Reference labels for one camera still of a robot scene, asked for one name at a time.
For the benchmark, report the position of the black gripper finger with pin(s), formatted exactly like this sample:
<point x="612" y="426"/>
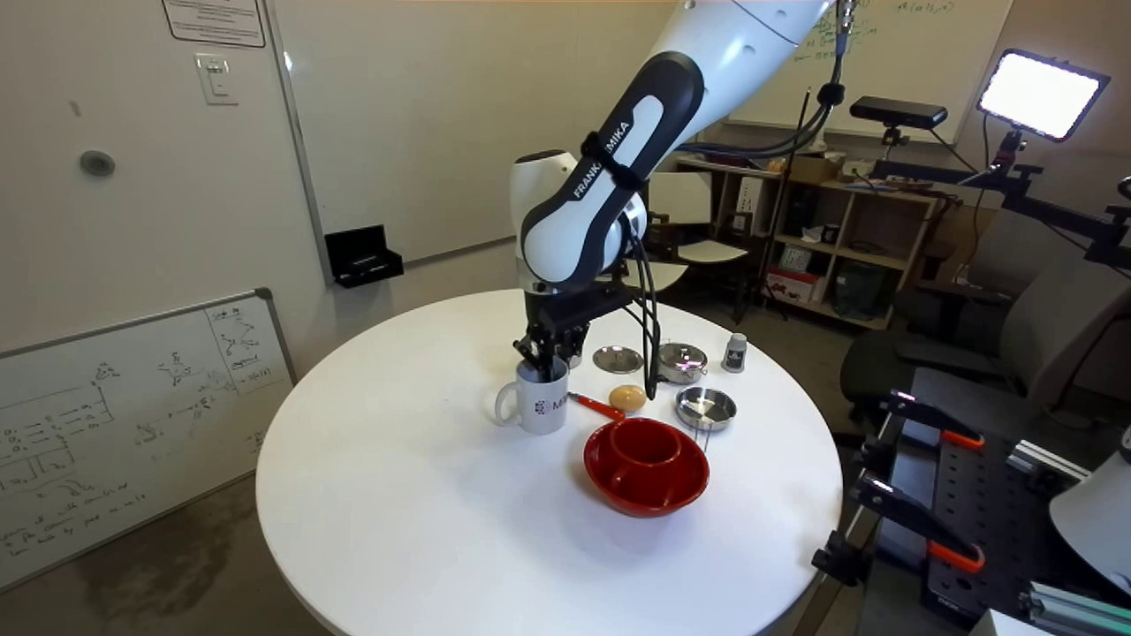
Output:
<point x="534" y="359"/>
<point x="563" y="359"/>

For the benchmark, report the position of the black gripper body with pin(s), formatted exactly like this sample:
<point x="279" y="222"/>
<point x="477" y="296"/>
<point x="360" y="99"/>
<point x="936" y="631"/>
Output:
<point x="561" y="318"/>

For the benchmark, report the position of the white ceramic mug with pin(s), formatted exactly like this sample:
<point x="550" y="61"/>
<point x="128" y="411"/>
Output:
<point x="534" y="402"/>

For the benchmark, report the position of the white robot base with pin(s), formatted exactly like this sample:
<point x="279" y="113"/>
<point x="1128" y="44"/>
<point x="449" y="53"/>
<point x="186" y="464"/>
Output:
<point x="1093" y="517"/>

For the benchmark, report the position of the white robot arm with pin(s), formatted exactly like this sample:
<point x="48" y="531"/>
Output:
<point x="709" y="61"/>

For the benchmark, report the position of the upside-down grey plastic cup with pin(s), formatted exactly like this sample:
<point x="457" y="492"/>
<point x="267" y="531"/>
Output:
<point x="738" y="352"/>

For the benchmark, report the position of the flat steel lid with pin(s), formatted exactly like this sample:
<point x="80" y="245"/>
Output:
<point x="616" y="359"/>

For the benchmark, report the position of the steel pot with lid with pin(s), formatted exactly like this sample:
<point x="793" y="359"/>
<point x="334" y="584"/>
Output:
<point x="683" y="363"/>

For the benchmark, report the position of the red bowl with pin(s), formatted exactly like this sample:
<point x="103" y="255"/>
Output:
<point x="646" y="467"/>

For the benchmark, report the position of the small steel frying pan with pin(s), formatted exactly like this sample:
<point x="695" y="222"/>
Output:
<point x="706" y="411"/>

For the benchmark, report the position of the wooden shelf unit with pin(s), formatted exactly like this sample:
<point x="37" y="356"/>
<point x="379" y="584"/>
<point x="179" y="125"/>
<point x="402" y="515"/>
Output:
<point x="826" y="242"/>

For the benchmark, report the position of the leaning whiteboard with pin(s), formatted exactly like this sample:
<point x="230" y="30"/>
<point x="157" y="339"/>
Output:
<point x="113" y="428"/>

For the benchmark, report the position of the black cart table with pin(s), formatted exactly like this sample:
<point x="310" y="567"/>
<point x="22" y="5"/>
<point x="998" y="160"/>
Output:
<point x="998" y="500"/>

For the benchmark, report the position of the grey office chair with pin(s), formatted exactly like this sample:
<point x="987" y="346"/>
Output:
<point x="986" y="363"/>

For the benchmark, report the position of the bright LED light panel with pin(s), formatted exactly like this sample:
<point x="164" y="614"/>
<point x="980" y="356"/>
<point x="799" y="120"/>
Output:
<point x="1039" y="94"/>

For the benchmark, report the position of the red handled fork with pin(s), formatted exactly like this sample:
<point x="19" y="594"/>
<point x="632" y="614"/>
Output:
<point x="600" y="409"/>

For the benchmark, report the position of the black wall tray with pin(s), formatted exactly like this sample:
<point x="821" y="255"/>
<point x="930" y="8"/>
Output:
<point x="362" y="255"/>

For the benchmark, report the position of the orange-handled black clamp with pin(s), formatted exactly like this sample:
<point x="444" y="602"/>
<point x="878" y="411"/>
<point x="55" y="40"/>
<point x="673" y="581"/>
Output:
<point x="908" y="414"/>
<point x="845" y="550"/>

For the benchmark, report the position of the black depth camera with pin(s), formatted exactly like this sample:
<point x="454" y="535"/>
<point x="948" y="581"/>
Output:
<point x="898" y="110"/>

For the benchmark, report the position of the white light switch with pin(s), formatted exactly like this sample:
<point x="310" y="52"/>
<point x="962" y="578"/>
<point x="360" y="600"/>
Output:
<point x="213" y="71"/>

